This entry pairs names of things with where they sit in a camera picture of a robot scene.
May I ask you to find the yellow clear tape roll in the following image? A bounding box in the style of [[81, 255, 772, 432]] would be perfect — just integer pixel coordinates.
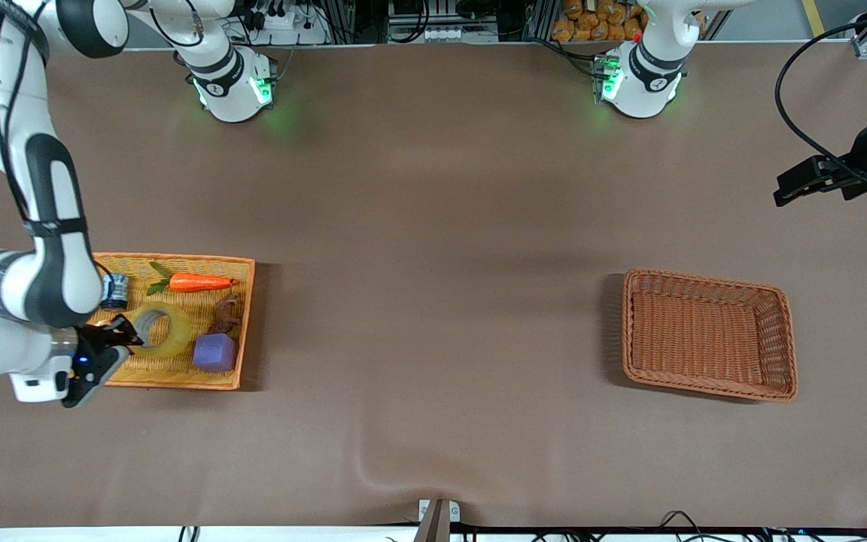
[[127, 301, 196, 361]]

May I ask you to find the small blue white can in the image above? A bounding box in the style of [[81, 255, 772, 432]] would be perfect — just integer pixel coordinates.
[[100, 273, 130, 311]]

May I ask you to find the orange woven tray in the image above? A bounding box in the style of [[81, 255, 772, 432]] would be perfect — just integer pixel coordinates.
[[90, 251, 256, 391]]

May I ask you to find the orange toy carrot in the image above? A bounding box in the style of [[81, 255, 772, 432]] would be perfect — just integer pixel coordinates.
[[146, 261, 239, 296]]

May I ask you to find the purple foam cube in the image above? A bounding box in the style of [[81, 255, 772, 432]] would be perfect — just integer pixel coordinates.
[[193, 333, 239, 373]]

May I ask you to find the brown toy horse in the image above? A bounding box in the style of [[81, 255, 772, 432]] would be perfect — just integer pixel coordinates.
[[208, 293, 243, 336]]

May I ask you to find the brown wicker basket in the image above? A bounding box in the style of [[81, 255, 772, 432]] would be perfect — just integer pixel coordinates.
[[622, 268, 799, 403]]

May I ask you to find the bag of orange bread rolls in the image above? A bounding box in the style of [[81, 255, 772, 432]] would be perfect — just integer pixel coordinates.
[[552, 0, 646, 43]]

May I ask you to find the brown table cloth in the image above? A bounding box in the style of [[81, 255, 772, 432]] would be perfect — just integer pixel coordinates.
[[0, 41, 867, 529]]

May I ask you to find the white power strip with plugs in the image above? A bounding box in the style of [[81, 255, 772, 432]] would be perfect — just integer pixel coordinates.
[[242, 0, 329, 46]]

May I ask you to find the white narrow power strip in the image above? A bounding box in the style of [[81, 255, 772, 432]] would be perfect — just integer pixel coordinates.
[[422, 25, 499, 44]]

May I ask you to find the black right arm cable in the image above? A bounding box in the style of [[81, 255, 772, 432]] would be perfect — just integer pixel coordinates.
[[0, 0, 54, 230]]

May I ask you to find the black looped floor cable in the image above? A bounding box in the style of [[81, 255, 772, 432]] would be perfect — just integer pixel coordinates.
[[656, 510, 713, 542]]

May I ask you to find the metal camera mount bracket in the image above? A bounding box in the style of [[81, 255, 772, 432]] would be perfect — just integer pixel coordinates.
[[412, 498, 461, 542]]

